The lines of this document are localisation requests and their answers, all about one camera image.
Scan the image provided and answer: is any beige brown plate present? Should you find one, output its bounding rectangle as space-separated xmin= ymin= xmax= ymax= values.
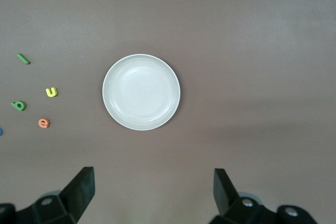
xmin=102 ymin=54 xmax=181 ymax=131

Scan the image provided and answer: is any brown table cover mat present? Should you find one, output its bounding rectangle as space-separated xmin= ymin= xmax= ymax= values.
xmin=0 ymin=0 xmax=336 ymax=224

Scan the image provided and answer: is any green letter b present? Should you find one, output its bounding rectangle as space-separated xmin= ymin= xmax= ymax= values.
xmin=10 ymin=100 xmax=27 ymax=112

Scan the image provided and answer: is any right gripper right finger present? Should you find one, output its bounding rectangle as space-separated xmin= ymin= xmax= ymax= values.
xmin=209 ymin=168 xmax=319 ymax=224

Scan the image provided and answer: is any yellow letter u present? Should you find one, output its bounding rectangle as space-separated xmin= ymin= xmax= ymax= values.
xmin=45 ymin=87 xmax=59 ymax=98

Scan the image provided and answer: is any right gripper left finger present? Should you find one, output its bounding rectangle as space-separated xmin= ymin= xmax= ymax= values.
xmin=0 ymin=166 xmax=96 ymax=224

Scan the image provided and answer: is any green letter l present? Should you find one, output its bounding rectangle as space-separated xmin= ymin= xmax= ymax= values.
xmin=17 ymin=53 xmax=31 ymax=65

